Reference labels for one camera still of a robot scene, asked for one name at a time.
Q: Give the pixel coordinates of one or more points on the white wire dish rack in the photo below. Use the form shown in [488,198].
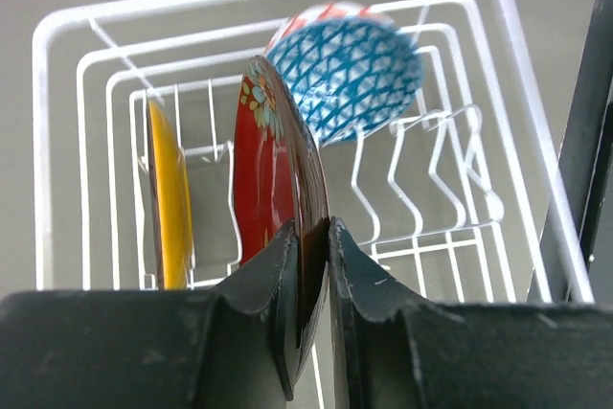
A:
[93,15]

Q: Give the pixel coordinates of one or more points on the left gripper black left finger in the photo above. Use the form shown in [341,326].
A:
[230,346]

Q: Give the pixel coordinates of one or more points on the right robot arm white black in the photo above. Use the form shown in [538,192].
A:
[585,158]

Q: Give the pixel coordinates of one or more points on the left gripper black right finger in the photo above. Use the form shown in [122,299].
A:
[395,349]

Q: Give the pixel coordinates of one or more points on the red floral plate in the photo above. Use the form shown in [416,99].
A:
[279,185]

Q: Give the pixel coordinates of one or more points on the yellow patterned plate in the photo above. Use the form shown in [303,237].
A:
[170,201]

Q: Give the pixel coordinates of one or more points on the blue white patterned bowl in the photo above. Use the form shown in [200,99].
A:
[350,69]

